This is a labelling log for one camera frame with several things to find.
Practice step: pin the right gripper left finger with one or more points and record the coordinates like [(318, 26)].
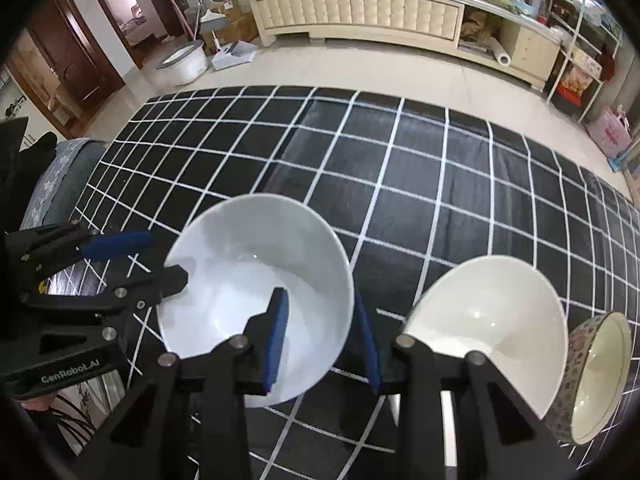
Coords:
[(147, 436)]

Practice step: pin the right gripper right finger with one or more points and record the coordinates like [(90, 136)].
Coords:
[(497, 434)]

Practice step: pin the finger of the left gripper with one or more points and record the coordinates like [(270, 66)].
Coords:
[(144, 292), (94, 245)]

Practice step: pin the white bowl red figures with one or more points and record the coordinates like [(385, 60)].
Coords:
[(235, 254)]

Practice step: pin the cream white bowl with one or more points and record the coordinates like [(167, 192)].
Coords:
[(505, 308)]

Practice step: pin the small patterned bowl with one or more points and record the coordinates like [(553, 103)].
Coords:
[(597, 366)]

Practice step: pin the grey floral sofa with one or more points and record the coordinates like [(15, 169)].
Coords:
[(59, 188)]

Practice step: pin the white mop bucket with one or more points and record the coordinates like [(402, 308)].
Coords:
[(184, 64)]

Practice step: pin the black white grid tablecloth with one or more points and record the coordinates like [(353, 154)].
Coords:
[(411, 190)]

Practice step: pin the white dustpan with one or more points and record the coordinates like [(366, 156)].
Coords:
[(231, 55)]

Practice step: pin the pink gift bag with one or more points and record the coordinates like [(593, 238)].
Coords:
[(610, 131)]

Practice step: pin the white paper roll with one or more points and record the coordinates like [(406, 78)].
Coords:
[(498, 51)]

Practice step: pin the cream tufted tv cabinet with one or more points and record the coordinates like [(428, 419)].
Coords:
[(457, 28)]

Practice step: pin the white metal shelf rack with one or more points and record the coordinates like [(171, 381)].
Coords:
[(590, 41)]

